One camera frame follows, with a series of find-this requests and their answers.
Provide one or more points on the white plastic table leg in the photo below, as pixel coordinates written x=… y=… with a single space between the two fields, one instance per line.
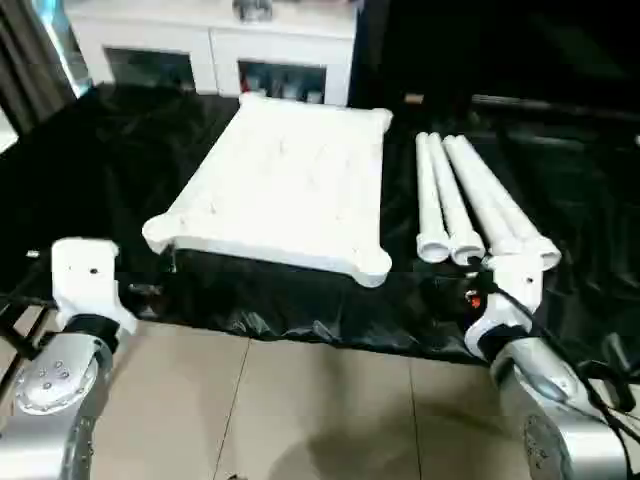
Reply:
x=507 y=200
x=477 y=200
x=427 y=200
x=452 y=210

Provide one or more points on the white plastic stool seat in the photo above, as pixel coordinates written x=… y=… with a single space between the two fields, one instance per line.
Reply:
x=280 y=190

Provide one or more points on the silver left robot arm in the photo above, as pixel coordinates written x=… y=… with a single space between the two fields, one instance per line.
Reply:
x=55 y=375

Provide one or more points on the black tripod stand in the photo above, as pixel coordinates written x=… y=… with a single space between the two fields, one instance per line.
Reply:
x=20 y=330

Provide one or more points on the black work mat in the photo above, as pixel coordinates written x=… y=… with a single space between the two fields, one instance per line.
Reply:
x=300 y=320

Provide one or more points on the small tan label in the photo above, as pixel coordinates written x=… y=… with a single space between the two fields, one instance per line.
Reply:
x=413 y=97

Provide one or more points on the red packet in cabinet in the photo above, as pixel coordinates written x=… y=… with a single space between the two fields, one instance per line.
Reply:
x=245 y=80

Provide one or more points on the small white cup in cabinet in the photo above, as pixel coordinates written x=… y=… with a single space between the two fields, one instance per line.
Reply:
x=313 y=97

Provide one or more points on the white cabinet with glass doors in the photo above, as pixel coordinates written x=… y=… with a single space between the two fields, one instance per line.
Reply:
x=200 y=35

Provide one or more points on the dark object on cabinet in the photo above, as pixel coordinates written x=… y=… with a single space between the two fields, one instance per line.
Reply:
x=251 y=9

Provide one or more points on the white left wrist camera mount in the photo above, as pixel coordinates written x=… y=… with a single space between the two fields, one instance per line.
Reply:
x=85 y=280

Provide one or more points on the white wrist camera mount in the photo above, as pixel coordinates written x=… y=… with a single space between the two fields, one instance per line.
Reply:
x=515 y=280
x=85 y=280

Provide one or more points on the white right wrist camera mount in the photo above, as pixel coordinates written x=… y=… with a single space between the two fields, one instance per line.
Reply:
x=515 y=280

